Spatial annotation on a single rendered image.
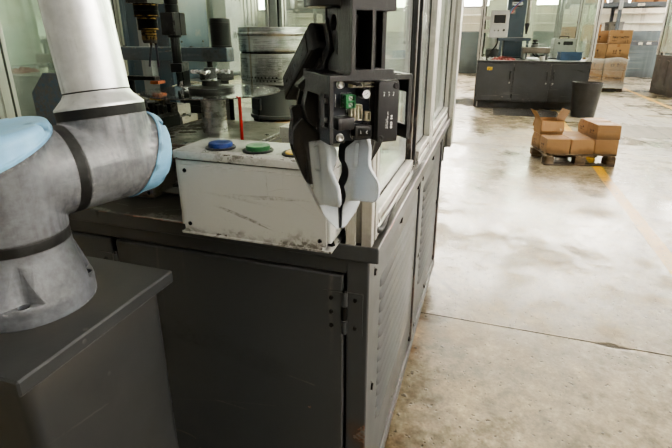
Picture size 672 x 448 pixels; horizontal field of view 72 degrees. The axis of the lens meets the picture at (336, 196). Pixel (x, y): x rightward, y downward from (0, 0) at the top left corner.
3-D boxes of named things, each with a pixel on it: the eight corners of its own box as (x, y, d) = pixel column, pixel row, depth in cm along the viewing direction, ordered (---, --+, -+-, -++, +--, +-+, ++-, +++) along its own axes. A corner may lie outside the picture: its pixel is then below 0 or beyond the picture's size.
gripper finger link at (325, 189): (326, 251, 40) (326, 148, 37) (304, 226, 46) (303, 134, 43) (358, 246, 42) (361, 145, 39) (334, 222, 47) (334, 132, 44)
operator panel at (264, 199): (350, 228, 83) (351, 147, 79) (331, 254, 74) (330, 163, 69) (214, 211, 92) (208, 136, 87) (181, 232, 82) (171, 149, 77)
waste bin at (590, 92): (594, 114, 666) (600, 81, 650) (600, 119, 630) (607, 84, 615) (564, 113, 677) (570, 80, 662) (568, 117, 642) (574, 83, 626)
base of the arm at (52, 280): (24, 344, 52) (4, 265, 49) (-69, 320, 57) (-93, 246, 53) (121, 280, 66) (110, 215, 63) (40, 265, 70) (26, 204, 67)
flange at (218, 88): (231, 87, 120) (230, 77, 119) (238, 92, 110) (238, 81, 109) (187, 89, 116) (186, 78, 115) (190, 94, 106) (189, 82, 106)
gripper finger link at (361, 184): (358, 246, 42) (361, 145, 39) (334, 222, 47) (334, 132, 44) (389, 240, 43) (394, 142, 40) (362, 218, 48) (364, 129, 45)
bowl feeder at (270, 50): (326, 114, 204) (325, 27, 192) (299, 127, 176) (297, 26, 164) (263, 111, 213) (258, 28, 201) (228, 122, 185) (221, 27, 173)
